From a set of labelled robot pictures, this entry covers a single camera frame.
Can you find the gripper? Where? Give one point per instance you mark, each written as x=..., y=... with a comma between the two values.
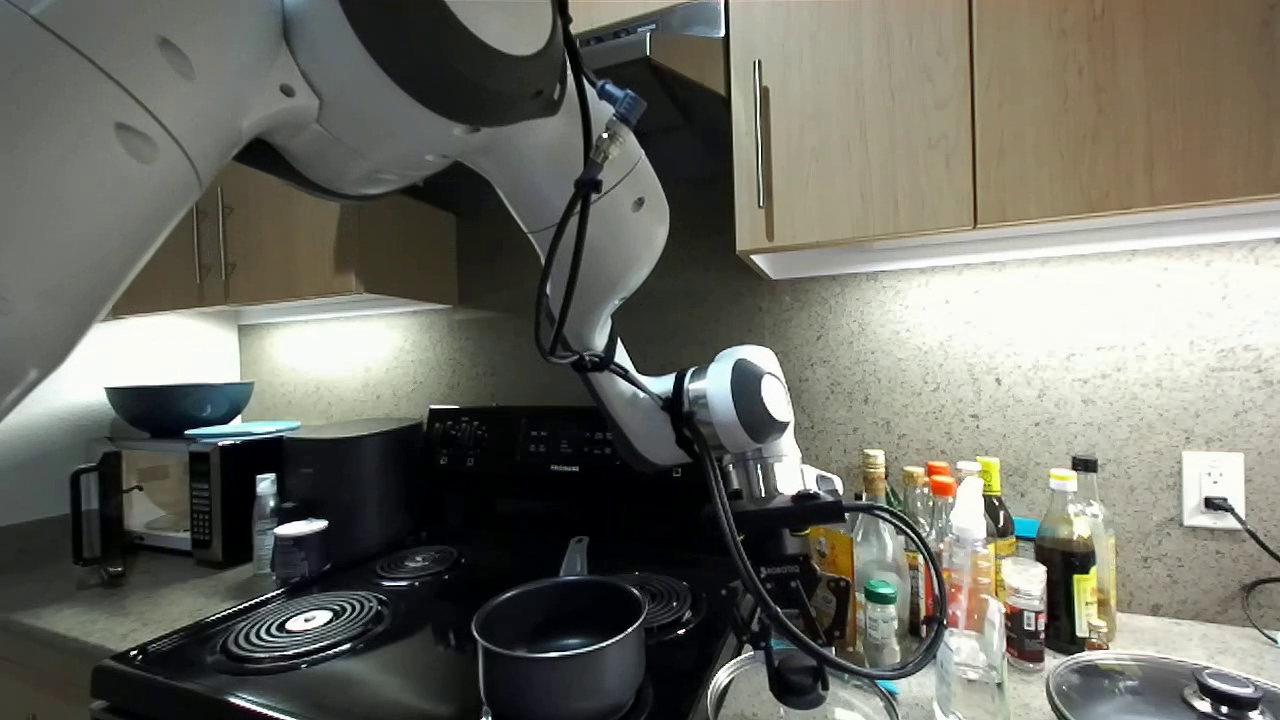
x=785, y=570

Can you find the glass lid with black knob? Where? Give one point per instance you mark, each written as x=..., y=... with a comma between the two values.
x=797, y=684
x=1130, y=690

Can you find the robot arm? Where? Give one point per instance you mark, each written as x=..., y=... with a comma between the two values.
x=120, y=180

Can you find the black pot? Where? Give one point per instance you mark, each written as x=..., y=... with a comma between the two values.
x=560, y=650

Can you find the spice jar with white lid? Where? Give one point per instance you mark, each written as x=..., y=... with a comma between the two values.
x=1025, y=620

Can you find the container with blue lid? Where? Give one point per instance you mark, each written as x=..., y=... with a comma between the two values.
x=1026, y=535

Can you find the dark jar with white lid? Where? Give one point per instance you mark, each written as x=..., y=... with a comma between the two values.
x=300, y=552

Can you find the yellow labelled bottle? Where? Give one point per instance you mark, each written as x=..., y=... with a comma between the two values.
x=832, y=580

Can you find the small bottle with green cap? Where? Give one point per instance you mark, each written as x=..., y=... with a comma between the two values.
x=881, y=630

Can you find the small coil burner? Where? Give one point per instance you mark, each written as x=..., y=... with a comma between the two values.
x=668, y=600
x=416, y=564

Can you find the clear bottle with gold cap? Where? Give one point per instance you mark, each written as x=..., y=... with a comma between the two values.
x=880, y=550

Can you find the clear glass bottle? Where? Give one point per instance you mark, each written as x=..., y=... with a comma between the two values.
x=970, y=670

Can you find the bottle with orange cap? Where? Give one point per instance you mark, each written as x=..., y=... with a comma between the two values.
x=941, y=510

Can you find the white spray bottle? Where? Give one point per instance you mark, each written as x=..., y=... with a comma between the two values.
x=967, y=540

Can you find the dark bottle with yellow cap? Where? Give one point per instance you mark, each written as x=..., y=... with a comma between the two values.
x=996, y=520

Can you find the dark sauce bottle yellow cap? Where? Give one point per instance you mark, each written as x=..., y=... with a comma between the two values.
x=1065, y=570

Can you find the black electric stove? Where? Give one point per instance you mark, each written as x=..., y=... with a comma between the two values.
x=400, y=640

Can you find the black countertop appliance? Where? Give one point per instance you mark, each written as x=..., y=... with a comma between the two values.
x=350, y=490

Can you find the large coil burner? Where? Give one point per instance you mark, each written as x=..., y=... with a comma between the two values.
x=303, y=624

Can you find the cabinet door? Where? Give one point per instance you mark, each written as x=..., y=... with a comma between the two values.
x=860, y=120
x=1130, y=100

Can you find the light blue plate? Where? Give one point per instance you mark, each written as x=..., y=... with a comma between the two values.
x=245, y=429

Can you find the microwave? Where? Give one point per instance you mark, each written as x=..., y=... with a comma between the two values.
x=215, y=500

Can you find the range hood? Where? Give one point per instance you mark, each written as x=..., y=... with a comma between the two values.
x=660, y=40

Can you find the dark blue bowl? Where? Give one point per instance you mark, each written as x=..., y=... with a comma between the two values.
x=180, y=405

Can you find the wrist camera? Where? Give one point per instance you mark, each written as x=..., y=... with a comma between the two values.
x=812, y=512

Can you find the wall socket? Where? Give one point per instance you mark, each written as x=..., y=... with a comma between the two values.
x=1213, y=480

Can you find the wooden wall cabinet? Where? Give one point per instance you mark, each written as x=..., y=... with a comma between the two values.
x=300, y=250
x=1000, y=120

